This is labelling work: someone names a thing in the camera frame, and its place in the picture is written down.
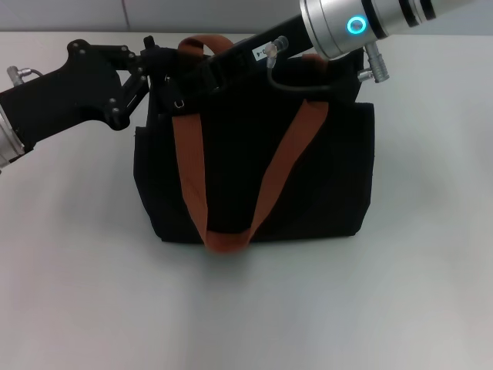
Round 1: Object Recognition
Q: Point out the black bag with orange straps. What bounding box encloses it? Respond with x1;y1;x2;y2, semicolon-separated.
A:
132;34;377;256

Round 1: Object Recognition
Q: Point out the right gripper cable with connectors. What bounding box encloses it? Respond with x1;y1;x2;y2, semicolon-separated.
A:
264;35;391;95

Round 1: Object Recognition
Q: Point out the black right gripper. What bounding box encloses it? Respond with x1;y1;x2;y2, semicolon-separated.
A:
163;14;323;116

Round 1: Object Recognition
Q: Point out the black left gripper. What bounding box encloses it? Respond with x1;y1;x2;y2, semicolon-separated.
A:
0;35;171;155

